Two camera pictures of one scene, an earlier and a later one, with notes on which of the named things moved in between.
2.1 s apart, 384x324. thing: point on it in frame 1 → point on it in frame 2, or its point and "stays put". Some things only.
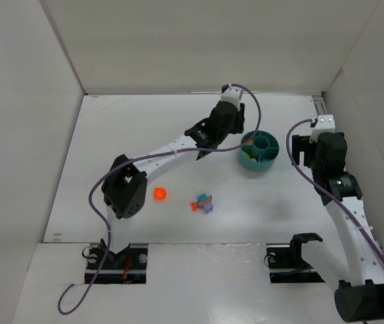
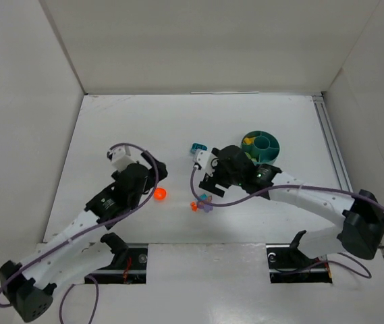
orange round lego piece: (159, 193) stays put
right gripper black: (299, 149) → (212, 180)
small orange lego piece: (194, 206) stays put
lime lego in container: (252, 159) stays put
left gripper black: (233, 115) → (153, 165)
